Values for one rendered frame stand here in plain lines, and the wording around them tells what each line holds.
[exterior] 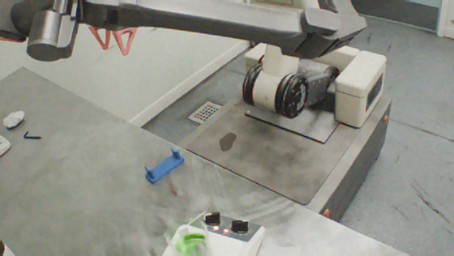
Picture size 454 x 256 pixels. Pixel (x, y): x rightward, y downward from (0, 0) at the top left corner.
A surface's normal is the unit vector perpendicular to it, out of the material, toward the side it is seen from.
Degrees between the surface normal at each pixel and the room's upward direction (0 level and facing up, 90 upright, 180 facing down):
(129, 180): 0
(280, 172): 0
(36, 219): 0
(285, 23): 39
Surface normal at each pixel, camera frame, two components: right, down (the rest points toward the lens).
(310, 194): -0.14, -0.76
